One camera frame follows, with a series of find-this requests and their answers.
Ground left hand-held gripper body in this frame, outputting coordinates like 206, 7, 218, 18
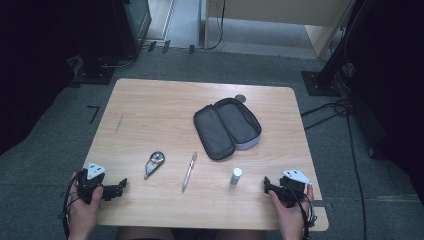
77, 162, 108, 205

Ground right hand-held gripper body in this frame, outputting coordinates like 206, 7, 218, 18
279, 169, 313, 208

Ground white green glue stick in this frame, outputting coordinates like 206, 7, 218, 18
229, 167, 243, 187

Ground silver pen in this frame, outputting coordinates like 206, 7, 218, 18
181, 151, 198, 194

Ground black pencil case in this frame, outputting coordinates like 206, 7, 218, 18
192, 97, 263, 161

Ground person's right hand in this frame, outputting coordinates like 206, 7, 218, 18
268, 184, 315, 236

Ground person's left hand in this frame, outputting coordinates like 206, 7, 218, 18
68, 172, 105, 236

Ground grey correction tape dispenser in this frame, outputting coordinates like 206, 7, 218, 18
143, 150, 166, 180

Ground person's left leg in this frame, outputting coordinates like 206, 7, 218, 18
115, 226, 175, 240

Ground person's leg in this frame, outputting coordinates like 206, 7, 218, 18
213, 228, 268, 240
115, 226, 175, 240

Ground person's right leg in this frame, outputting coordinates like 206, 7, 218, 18
213, 228, 268, 240

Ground black cabinet on stand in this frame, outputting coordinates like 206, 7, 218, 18
72, 0, 153, 86

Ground light wooden desk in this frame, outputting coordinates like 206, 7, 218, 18
203, 0, 356, 58

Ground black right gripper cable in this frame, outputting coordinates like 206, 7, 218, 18
289, 184, 318, 240

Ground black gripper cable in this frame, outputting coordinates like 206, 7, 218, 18
289, 184, 318, 240
61, 171, 85, 240

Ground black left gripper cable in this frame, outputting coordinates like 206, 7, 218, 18
61, 171, 85, 240

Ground black floor cables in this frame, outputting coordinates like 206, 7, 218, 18
299, 98, 369, 240

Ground black stand with base plate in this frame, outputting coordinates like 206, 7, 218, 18
301, 0, 368, 98

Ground black hanging cable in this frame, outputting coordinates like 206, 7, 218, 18
209, 0, 227, 51

